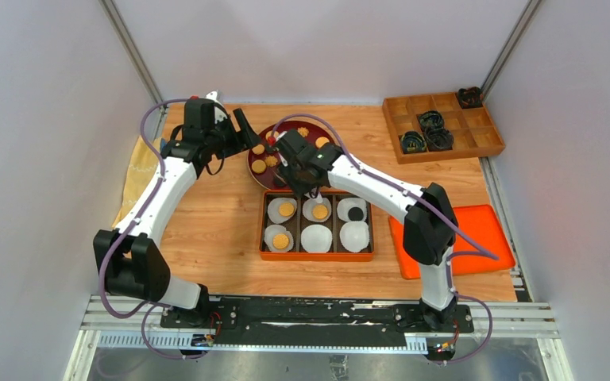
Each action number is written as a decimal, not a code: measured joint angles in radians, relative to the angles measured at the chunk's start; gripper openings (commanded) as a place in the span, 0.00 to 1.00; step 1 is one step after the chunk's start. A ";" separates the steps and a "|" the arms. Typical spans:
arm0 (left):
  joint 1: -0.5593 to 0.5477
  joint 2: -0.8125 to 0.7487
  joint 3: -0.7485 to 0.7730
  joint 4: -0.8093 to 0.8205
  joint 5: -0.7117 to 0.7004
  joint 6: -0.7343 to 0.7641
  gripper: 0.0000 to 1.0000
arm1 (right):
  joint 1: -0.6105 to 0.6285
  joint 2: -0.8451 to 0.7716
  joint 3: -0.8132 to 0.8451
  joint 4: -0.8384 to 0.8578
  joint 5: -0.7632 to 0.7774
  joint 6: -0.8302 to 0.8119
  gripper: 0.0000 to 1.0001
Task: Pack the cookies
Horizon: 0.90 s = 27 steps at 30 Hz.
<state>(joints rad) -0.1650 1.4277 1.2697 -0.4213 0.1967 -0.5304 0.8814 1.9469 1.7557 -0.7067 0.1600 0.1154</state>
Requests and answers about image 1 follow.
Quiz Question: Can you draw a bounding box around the white paper cup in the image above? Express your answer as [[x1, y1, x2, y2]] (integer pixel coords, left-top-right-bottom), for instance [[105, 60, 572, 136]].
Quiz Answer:
[[337, 197, 368, 222], [339, 221, 370, 253], [264, 225, 295, 252], [302, 198, 332, 223], [300, 224, 333, 253], [267, 198, 297, 224]]

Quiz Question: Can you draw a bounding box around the white paper cup bottom left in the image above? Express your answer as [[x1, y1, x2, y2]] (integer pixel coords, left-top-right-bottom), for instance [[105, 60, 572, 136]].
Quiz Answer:
[[264, 225, 295, 252]]

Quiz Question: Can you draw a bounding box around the white paper cup top middle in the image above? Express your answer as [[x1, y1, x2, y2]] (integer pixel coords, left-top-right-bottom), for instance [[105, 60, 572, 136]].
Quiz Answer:
[[302, 198, 332, 223]]

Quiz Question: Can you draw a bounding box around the orange compartment box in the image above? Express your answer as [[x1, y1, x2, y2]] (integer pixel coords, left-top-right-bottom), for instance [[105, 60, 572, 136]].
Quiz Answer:
[[258, 190, 375, 262]]

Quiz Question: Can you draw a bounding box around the black paper cup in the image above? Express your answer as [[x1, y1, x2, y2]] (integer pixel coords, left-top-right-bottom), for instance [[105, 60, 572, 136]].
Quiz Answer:
[[424, 127, 454, 152], [400, 131, 427, 155], [417, 110, 445, 133]]

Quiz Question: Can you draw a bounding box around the yellow cloth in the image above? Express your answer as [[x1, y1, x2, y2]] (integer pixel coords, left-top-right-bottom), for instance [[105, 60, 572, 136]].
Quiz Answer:
[[112, 137, 159, 227]]

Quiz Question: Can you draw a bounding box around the white paper cup bottom right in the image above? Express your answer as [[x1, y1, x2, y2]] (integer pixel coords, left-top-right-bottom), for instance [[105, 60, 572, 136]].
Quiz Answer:
[[339, 221, 370, 253]]

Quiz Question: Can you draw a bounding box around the black paper cup corner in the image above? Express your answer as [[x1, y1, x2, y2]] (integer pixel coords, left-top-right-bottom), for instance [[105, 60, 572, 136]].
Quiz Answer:
[[456, 87, 483, 110]]

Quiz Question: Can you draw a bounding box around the black sandwich cookie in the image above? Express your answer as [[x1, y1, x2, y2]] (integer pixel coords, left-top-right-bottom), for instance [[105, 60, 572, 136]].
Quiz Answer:
[[272, 175, 287, 188], [347, 206, 365, 221]]

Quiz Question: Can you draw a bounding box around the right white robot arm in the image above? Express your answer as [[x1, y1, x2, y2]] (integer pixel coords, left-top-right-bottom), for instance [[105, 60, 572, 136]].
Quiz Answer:
[[268, 130, 458, 332]]

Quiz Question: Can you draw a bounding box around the yellow flower cookie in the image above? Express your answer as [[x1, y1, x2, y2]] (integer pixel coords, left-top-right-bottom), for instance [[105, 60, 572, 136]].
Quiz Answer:
[[264, 156, 280, 167], [297, 127, 309, 137]]

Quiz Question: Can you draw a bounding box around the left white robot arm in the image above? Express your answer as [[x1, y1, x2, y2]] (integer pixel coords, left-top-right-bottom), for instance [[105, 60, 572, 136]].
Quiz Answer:
[[93, 90, 260, 328]]

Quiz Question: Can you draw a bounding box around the white paper cup bottom middle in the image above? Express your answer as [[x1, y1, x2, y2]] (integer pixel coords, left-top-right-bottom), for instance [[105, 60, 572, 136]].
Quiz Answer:
[[300, 224, 333, 253]]

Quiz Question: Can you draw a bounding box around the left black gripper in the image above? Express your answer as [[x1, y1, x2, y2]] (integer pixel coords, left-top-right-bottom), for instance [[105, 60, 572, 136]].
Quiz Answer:
[[205, 108, 261, 160]]

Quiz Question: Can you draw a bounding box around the orange box lid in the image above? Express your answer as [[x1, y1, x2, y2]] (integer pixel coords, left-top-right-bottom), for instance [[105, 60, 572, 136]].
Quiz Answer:
[[388, 205, 515, 280]]

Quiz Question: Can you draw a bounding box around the dark red round plate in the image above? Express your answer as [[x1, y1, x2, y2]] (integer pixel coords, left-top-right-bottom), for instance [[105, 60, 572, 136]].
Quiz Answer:
[[247, 120, 336, 190]]

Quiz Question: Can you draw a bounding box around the wooden compartment organizer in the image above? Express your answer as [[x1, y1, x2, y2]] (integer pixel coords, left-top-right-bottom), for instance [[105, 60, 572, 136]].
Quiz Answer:
[[382, 92, 506, 164]]

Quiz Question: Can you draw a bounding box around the white paper cup top left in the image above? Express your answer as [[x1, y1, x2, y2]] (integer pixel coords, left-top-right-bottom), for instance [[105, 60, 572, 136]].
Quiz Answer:
[[267, 198, 297, 224]]

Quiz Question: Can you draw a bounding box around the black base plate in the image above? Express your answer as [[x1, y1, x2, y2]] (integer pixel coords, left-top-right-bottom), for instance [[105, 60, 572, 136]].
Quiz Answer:
[[160, 296, 474, 348]]

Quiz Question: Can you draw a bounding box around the white paper cup top right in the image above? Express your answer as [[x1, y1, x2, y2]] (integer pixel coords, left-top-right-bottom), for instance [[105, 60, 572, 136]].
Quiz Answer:
[[337, 197, 368, 222]]

